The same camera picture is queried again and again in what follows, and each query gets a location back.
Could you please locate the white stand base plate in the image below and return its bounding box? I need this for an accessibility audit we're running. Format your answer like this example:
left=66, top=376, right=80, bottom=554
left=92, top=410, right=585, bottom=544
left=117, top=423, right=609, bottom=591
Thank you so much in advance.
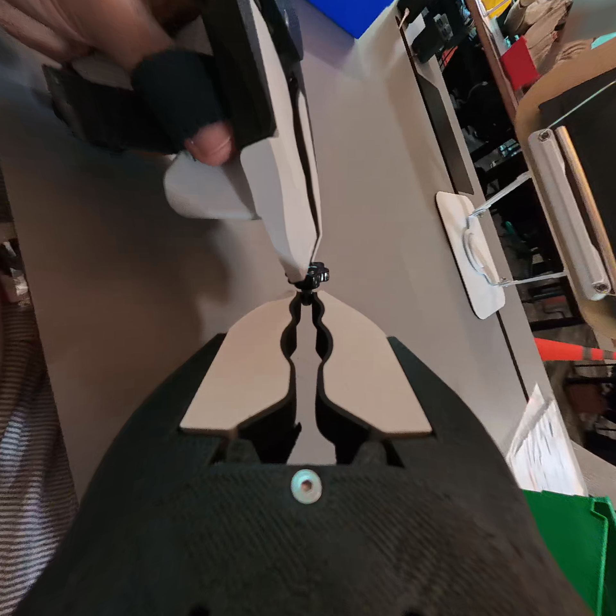
left=435, top=192, right=506, bottom=320

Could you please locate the black battery charger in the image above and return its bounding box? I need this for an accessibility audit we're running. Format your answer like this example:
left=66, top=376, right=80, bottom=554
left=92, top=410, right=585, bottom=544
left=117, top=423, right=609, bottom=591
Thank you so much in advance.
left=413, top=9, right=454, bottom=64

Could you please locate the orange traffic cone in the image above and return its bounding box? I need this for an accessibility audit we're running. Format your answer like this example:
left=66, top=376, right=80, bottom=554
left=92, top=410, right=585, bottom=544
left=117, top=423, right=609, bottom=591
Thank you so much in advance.
left=534, top=337, right=616, bottom=363

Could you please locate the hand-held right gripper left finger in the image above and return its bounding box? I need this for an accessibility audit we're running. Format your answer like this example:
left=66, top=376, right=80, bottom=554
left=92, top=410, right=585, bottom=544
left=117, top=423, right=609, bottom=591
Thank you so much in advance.
left=179, top=291, right=301, bottom=439

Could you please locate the green plastic bin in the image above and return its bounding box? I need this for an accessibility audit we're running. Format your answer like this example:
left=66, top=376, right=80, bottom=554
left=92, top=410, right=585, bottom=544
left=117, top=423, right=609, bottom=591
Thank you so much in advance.
left=522, top=488, right=616, bottom=616

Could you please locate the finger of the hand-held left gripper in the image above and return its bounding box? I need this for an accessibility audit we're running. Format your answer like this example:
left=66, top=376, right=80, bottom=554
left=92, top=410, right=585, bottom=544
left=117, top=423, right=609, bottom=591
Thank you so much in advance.
left=238, top=0, right=319, bottom=282
left=293, top=72, right=323, bottom=265

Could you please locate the white paper sheet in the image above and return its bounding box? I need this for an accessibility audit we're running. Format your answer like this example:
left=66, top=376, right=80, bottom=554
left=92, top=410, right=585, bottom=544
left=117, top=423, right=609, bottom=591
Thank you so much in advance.
left=505, top=384, right=589, bottom=497

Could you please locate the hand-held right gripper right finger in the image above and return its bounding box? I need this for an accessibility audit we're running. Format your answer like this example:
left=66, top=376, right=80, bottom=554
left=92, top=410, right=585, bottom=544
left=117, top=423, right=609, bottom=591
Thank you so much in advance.
left=313, top=291, right=434, bottom=440

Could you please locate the black cable slot cover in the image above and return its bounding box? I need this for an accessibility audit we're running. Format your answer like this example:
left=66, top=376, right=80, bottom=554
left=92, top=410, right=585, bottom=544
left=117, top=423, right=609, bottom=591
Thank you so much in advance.
left=398, top=14, right=475, bottom=194

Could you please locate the red plastic bin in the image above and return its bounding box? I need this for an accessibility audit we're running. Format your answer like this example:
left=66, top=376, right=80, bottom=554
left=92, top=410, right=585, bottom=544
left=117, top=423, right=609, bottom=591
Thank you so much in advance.
left=500, top=36, right=541, bottom=90

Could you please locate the large blue plastic bin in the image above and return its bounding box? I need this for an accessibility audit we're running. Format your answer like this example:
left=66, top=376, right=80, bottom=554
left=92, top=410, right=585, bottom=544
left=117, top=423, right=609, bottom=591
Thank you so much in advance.
left=308, top=0, right=396, bottom=39

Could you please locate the person's left hand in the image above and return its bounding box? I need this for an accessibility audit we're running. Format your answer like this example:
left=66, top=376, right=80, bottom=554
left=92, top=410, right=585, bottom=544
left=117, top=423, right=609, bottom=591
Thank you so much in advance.
left=0, top=0, right=237, bottom=167

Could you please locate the beige document stand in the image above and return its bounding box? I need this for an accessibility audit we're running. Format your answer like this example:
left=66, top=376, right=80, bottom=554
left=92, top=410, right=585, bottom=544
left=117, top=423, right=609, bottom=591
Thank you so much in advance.
left=469, top=48, right=616, bottom=338

